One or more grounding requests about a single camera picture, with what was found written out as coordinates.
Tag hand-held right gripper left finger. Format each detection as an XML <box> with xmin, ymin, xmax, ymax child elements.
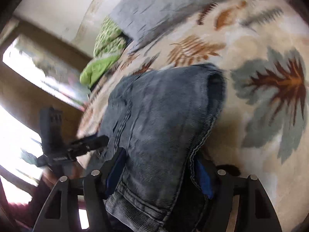
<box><xmin>32</xmin><ymin>147</ymin><xmax>127</xmax><ymax>232</ymax></box>

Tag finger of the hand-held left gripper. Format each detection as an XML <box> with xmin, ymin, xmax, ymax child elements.
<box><xmin>67</xmin><ymin>135</ymin><xmax>110</xmax><ymax>159</ymax></box>

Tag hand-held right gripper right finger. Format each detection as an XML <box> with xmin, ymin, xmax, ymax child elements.
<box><xmin>193</xmin><ymin>155</ymin><xmax>283</xmax><ymax>232</ymax></box>

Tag grey-blue denim pants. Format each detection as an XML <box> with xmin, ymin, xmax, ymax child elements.
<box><xmin>95</xmin><ymin>63</ymin><xmax>227</xmax><ymax>232</ymax></box>

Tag brown wooden door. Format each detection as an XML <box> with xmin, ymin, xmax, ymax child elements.
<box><xmin>0</xmin><ymin>14</ymin><xmax>93</xmax><ymax>232</ymax></box>

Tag leaded glass door pane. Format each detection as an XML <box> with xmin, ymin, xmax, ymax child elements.
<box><xmin>2</xmin><ymin>34</ymin><xmax>88</xmax><ymax>110</ymax></box>

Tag green patterned quilt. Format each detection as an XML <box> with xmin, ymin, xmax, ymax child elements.
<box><xmin>79</xmin><ymin>16</ymin><xmax>128</xmax><ymax>89</ymax></box>

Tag leaf print bedspread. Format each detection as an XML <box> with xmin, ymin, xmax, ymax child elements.
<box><xmin>76</xmin><ymin>0</ymin><xmax>309</xmax><ymax>232</ymax></box>

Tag grey quilted pillow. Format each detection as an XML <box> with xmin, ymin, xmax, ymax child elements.
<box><xmin>110</xmin><ymin>0</ymin><xmax>262</xmax><ymax>52</ymax></box>

